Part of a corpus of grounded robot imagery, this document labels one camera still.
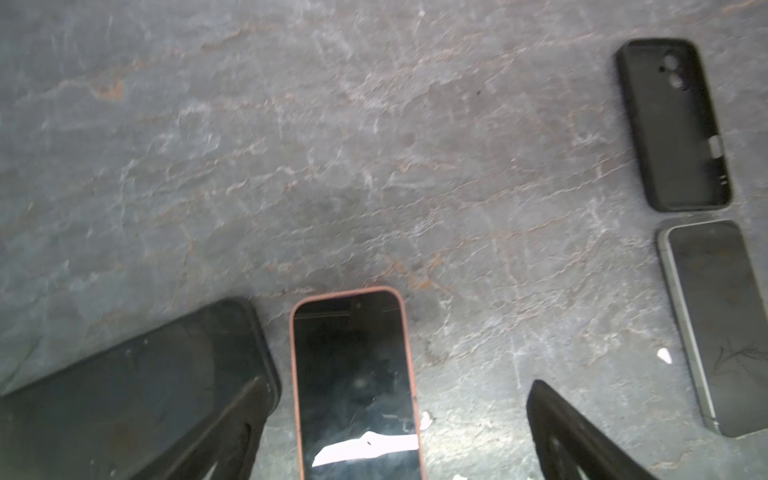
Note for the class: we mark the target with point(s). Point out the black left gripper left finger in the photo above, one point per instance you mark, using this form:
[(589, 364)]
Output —
[(223, 446)]

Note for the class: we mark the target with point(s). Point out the black phone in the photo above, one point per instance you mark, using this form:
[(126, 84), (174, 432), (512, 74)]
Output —
[(722, 321), (114, 413)]

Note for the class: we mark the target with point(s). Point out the black phone lying flat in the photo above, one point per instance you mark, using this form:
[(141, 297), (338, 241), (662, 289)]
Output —
[(114, 413)]

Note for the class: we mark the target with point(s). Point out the phone with pink case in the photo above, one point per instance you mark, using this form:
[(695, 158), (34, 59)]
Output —
[(354, 390)]

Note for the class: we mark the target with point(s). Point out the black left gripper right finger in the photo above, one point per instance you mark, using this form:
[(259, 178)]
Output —
[(569, 446)]

